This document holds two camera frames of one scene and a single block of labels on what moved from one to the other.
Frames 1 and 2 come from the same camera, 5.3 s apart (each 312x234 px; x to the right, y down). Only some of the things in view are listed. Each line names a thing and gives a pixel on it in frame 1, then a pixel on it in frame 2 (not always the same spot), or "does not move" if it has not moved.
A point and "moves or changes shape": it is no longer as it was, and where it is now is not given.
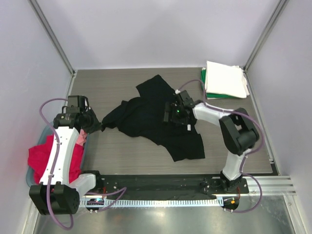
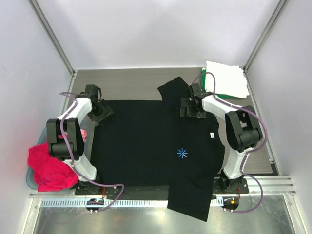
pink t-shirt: x=82 y=137 does not move
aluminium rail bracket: x=271 y=185 does not move
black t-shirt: x=143 y=116 moves or changes shape
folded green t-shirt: x=211 y=95 does not move
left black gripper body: x=91 y=123 to x=102 y=112
